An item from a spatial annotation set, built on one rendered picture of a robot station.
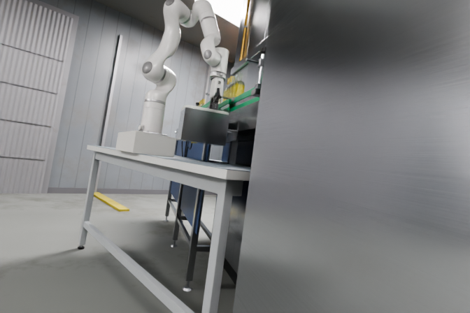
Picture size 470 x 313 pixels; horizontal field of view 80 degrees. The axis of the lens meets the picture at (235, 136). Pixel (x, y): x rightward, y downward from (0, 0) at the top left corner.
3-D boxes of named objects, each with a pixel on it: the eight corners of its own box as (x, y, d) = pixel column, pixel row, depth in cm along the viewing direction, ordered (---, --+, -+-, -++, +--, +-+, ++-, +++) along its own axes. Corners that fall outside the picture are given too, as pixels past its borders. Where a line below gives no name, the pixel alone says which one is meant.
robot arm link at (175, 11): (168, 89, 164) (150, 79, 149) (154, 84, 169) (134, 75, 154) (195, 10, 166) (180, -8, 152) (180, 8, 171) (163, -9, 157)
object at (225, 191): (197, 397, 91) (226, 178, 97) (76, 247, 201) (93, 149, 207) (219, 383, 97) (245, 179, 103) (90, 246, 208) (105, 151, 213)
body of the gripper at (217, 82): (227, 76, 143) (224, 98, 142) (222, 81, 152) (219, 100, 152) (213, 73, 140) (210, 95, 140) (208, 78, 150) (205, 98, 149)
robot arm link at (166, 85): (139, 100, 157) (145, 61, 160) (160, 110, 174) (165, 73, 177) (156, 100, 152) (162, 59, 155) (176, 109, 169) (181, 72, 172)
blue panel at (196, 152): (234, 165, 167) (238, 136, 169) (205, 161, 162) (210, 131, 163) (191, 156, 318) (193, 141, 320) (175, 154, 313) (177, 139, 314)
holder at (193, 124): (236, 147, 138) (239, 117, 140) (180, 139, 130) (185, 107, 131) (226, 147, 155) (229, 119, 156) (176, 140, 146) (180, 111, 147)
